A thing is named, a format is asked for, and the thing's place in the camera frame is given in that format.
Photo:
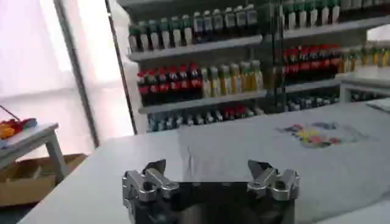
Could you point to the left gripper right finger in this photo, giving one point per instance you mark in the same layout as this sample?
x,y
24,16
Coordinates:
x,y
271,182

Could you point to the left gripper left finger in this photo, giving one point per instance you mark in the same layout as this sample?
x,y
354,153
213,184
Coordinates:
x,y
143,185

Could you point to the grey shirt with colourful print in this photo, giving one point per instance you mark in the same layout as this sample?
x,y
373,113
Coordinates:
x,y
274,158

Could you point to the brown cardboard box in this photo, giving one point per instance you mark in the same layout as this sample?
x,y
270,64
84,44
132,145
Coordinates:
x,y
27,185

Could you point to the small white table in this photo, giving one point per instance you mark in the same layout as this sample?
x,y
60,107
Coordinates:
x,y
33,137

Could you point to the shelf unit with bottles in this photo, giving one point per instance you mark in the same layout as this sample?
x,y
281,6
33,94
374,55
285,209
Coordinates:
x,y
317,54
198,64

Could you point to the white side table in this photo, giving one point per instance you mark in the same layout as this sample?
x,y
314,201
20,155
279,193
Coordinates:
x,y
364,79

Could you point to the colourful toys pile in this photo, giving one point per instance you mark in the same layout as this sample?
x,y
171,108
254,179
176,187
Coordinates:
x,y
13,126

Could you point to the thin dark window post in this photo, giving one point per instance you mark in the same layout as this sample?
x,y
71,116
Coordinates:
x,y
120,67

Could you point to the thick grey window post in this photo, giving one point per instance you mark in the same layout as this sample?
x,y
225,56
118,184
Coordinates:
x,y
76,73

